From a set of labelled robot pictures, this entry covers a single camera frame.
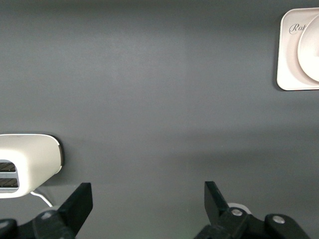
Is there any cream white toaster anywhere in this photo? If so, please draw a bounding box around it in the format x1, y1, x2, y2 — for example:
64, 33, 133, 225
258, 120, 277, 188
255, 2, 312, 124
0, 133, 63, 199

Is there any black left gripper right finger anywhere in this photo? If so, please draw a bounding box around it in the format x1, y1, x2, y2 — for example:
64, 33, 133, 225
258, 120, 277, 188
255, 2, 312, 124
193, 181, 310, 239

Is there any cream rectangular tray rabbit print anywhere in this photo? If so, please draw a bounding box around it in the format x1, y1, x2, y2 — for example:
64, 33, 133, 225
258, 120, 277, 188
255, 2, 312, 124
276, 7, 319, 91

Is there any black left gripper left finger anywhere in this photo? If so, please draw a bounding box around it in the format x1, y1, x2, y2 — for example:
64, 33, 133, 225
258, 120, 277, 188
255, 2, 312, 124
0, 182, 94, 239

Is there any round cream plate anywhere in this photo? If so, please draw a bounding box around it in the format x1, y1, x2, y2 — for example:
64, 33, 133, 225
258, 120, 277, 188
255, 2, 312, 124
297, 13, 319, 83

